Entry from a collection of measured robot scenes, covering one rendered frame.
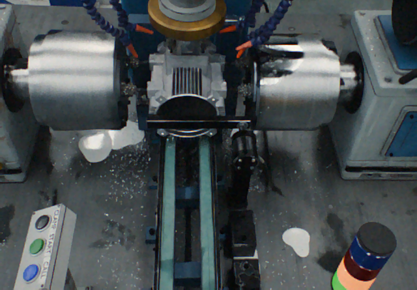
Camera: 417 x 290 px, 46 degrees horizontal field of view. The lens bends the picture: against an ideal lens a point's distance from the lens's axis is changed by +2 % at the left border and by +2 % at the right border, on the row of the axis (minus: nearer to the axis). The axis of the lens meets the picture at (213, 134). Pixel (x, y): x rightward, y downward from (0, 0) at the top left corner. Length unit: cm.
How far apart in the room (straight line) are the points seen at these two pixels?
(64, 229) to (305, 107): 60
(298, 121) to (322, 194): 26
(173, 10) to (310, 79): 35
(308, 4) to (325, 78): 228
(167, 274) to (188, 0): 59
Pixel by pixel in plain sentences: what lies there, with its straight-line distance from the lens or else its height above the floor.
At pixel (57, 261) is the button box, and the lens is 96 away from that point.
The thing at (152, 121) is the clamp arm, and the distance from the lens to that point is 117.
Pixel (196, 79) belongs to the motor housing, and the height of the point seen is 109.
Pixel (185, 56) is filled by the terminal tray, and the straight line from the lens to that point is 116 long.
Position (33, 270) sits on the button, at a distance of 95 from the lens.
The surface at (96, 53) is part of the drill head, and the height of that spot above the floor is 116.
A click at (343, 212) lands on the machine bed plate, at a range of 135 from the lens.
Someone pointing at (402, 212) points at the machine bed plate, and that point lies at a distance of 141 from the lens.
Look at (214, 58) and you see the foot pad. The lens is 126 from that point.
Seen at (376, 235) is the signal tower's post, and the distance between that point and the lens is 83.
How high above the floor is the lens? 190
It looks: 50 degrees down
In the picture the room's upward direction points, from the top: 4 degrees clockwise
